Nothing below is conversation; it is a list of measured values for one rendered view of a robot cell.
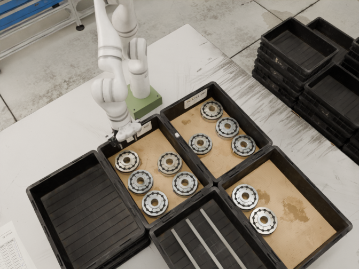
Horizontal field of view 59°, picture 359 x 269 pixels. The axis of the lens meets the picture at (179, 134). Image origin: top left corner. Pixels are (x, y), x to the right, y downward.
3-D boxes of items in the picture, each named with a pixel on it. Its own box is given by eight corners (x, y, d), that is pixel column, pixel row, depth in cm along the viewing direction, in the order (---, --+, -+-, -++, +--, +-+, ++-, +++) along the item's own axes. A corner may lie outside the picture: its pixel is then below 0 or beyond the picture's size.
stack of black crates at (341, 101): (288, 115, 226) (303, 85, 196) (316, 93, 235) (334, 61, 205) (334, 153, 210) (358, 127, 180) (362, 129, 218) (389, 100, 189)
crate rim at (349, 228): (215, 186, 121) (215, 184, 119) (273, 145, 129) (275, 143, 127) (289, 281, 104) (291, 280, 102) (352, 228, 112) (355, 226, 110)
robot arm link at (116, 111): (100, 121, 102) (127, 121, 102) (86, 93, 89) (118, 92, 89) (102, 104, 106) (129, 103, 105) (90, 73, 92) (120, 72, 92)
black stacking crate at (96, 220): (37, 198, 130) (25, 189, 120) (101, 160, 138) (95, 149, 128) (79, 286, 113) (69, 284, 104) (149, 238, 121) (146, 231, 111)
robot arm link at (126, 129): (119, 143, 104) (115, 134, 99) (103, 120, 109) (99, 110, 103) (143, 129, 106) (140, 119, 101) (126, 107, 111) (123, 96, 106)
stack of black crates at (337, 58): (284, 56, 254) (292, 33, 234) (309, 38, 262) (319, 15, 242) (325, 86, 237) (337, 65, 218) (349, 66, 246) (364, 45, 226)
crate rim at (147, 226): (96, 150, 130) (94, 147, 128) (158, 115, 138) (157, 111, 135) (147, 232, 113) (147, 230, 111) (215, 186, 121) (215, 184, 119)
